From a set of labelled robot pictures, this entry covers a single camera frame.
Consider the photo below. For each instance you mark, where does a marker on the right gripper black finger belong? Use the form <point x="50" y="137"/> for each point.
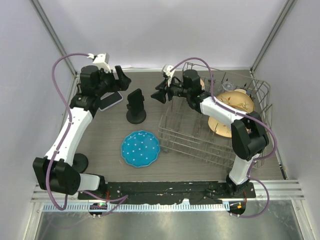
<point x="162" y="86"/>
<point x="160" y="95"/>

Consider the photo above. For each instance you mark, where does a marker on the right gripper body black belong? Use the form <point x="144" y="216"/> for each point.
<point x="175" y="90"/>

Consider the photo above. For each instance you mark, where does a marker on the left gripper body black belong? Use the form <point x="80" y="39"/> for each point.
<point x="109" y="84"/>

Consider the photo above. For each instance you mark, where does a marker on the lavender smartphone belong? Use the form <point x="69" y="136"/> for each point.
<point x="109" y="100"/>

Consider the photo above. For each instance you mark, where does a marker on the black smartphone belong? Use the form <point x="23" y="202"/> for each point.
<point x="135" y="101"/>

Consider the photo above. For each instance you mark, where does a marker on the black phone stand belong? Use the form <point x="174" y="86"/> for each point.
<point x="135" y="116"/>

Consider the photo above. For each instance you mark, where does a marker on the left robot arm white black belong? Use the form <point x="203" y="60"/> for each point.
<point x="55" y="171"/>

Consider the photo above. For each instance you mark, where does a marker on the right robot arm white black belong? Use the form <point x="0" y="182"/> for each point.
<point x="248" y="133"/>

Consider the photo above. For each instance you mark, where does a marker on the striped ceramic mug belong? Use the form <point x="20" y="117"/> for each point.
<point x="202" y="83"/>

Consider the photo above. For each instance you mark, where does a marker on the clear glass in rack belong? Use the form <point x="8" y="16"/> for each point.
<point x="227" y="86"/>

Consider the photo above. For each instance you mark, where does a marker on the blue dotted plate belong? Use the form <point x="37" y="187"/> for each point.
<point x="140" y="149"/>

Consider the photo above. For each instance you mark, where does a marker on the beige plate with leaves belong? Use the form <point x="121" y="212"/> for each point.
<point x="219" y="128"/>

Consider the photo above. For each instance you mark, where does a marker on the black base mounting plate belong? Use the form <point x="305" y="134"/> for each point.
<point x="174" y="192"/>

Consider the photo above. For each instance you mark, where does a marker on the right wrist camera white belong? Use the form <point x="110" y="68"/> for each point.
<point x="168" y="74"/>

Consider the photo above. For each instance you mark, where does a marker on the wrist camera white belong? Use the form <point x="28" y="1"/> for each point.
<point x="101" y="61"/>
<point x="168" y="74"/>

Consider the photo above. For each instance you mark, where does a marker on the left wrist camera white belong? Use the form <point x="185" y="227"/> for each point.
<point x="101" y="61"/>

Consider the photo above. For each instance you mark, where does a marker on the metal wire dish rack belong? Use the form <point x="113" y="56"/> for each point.
<point x="200" y="136"/>

